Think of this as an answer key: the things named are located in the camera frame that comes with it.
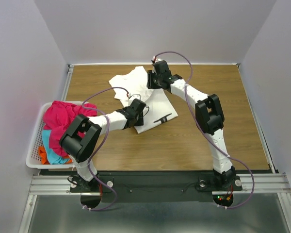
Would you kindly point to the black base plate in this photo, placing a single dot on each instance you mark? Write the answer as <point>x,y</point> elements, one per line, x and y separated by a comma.
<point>154,186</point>

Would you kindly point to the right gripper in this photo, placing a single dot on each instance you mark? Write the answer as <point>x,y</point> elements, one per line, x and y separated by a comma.
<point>150,84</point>

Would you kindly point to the pink t shirt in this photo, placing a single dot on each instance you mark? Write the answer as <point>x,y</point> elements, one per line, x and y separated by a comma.
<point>59,116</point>

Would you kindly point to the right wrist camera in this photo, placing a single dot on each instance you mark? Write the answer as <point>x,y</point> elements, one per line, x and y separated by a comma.
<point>155,60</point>

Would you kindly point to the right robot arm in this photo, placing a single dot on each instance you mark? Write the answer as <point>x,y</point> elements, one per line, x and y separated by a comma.
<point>207,113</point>

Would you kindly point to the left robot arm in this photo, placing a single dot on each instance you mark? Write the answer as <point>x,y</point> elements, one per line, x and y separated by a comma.
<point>80,138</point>

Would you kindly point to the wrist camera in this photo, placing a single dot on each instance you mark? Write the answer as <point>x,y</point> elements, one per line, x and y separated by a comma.
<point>134,96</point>
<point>155,60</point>

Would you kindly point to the white t shirt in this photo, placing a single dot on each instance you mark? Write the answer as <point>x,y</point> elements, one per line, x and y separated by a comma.
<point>159,109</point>

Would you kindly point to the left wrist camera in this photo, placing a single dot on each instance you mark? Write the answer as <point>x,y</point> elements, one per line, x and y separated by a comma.
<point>134,96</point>

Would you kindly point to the white plastic laundry basket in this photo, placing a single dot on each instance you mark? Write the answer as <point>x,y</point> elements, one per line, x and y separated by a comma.
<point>32,159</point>

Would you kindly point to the cyan t shirt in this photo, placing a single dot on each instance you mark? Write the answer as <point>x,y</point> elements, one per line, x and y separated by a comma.
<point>45,139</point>

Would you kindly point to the orange t shirt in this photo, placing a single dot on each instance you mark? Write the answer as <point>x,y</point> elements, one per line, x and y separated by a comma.
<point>42,156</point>

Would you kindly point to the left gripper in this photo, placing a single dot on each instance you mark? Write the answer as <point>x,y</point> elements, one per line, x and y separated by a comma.
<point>140,122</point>

